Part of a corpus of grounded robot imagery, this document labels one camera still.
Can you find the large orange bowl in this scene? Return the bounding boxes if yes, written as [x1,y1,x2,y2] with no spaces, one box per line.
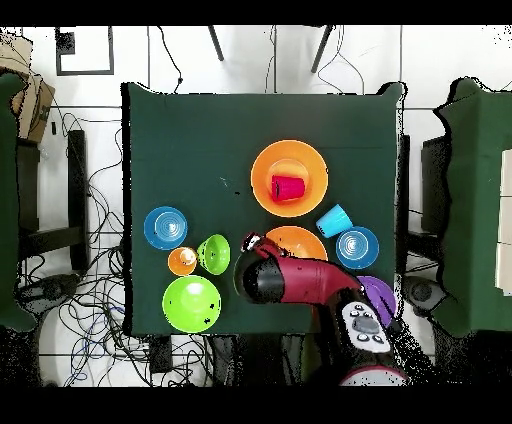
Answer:
[264,225,330,262]
[250,139,330,218]

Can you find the small green bowl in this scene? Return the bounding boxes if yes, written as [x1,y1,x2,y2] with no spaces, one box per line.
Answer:
[196,233,232,276]

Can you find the red cup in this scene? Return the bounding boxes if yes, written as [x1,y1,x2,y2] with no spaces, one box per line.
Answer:
[270,174,307,203]

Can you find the blue cup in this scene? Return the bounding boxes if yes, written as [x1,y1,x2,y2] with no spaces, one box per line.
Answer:
[315,202,354,240]

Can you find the orange cup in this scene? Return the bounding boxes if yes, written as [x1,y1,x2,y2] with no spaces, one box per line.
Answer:
[167,246,199,278]

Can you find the large green bowl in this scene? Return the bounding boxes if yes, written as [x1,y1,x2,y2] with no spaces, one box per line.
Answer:
[161,274,222,334]

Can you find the purple bowl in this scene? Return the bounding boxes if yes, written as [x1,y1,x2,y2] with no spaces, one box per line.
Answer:
[356,275,398,328]

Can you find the white box stack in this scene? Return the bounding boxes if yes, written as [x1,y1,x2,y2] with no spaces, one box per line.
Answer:
[494,148,512,297]

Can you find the blue bowl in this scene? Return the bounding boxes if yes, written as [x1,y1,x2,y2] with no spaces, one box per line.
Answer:
[143,205,189,252]
[335,225,380,270]

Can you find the dark green table cloth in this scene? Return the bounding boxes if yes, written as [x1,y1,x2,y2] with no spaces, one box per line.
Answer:
[121,81,407,337]

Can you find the black power strip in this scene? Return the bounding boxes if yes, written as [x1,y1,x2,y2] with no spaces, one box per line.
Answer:
[148,334,174,374]

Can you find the black tripod leg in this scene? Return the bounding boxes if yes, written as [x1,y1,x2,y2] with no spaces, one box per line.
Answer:
[310,25,334,74]
[206,25,226,62]

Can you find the dark green covered table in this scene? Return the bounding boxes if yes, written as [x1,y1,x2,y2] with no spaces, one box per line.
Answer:
[0,72,39,333]
[433,77,512,338]

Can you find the cardboard box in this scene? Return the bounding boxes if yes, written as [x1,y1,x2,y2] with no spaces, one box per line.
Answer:
[0,31,56,145]

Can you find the black pedestal foot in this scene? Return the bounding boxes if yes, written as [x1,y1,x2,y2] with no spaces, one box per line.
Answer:
[401,275,447,311]
[17,273,83,317]

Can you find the black cable with connector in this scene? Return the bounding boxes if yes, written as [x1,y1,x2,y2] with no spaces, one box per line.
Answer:
[156,25,184,94]

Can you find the black metal stand frame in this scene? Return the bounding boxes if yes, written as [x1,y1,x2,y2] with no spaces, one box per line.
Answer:
[15,129,91,273]

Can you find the black floor frame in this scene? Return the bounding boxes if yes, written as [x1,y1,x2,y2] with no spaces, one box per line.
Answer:
[54,25,116,77]

